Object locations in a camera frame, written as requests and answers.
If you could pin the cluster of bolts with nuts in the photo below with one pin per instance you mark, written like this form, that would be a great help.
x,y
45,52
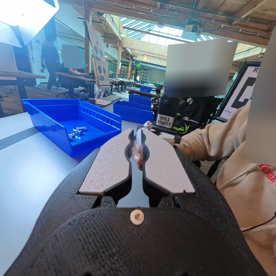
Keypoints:
x,y
76,131

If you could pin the person's right forearm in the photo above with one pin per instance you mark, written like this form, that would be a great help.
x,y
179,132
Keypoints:
x,y
207,142

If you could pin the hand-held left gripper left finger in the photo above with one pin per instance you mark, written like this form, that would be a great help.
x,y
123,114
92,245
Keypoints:
x,y
108,169

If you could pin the wooden desk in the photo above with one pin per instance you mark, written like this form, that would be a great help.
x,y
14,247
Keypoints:
x,y
21,74
75,77

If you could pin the person's beige hoodie torso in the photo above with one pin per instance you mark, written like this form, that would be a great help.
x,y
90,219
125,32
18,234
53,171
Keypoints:
x,y
254,194

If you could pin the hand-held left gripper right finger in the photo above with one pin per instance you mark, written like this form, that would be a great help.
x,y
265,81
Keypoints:
x,y
168,169

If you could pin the cardboard sign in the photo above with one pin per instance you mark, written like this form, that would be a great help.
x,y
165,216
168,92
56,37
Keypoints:
x,y
99,51

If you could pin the blue plastic bin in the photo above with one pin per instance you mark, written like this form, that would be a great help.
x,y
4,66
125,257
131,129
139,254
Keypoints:
x,y
133,113
141,99
145,89
47,125

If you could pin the studio softbox light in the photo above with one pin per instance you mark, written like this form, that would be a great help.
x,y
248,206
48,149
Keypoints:
x,y
26,17

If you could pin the ceiling projector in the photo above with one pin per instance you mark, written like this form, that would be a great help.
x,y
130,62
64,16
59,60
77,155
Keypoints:
x,y
192,30

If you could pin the black white banner stand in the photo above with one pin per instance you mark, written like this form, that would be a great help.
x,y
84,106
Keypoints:
x,y
241,92

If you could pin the person's right hand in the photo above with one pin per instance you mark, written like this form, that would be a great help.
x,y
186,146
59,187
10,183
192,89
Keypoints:
x,y
137,155

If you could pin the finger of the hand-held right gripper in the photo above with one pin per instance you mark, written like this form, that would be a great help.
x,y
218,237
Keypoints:
x,y
163,135
139,134

